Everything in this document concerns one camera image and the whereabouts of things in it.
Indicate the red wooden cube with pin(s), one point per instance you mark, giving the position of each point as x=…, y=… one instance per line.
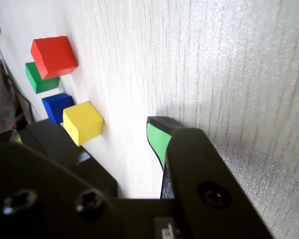
x=57, y=54

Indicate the green wooden cube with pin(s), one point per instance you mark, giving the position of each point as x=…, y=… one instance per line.
x=43, y=84

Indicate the blue wooden cube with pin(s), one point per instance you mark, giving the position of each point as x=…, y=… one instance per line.
x=56, y=105

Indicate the yellow wooden cube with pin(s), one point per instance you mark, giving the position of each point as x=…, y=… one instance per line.
x=86, y=119

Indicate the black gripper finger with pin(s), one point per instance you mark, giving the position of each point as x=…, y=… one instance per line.
x=201, y=161
x=27, y=194

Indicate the black open box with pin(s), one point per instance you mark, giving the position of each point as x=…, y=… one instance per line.
x=97, y=174

